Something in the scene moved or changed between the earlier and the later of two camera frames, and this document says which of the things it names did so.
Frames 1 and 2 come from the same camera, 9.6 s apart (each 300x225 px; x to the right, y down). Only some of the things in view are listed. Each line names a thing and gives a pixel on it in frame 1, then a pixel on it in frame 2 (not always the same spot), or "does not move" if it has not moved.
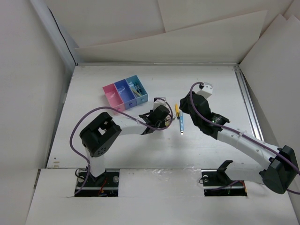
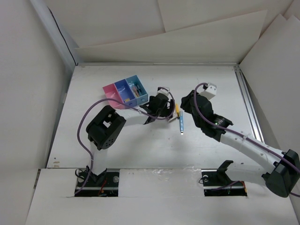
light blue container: [136, 86] does not move
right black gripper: [183, 104] does not move
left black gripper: [162, 125] → [167, 112]
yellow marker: [177, 110] does not move
